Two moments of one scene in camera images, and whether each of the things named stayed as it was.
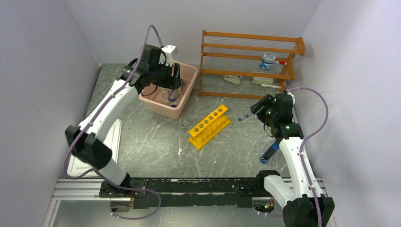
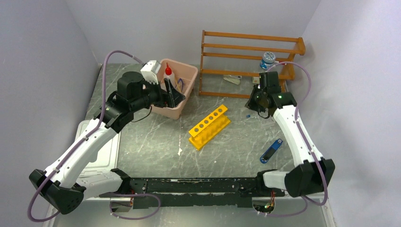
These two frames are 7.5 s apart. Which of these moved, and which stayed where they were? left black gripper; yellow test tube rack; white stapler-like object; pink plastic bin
Moved: left black gripper
Stayed: pink plastic bin; yellow test tube rack; white stapler-like object
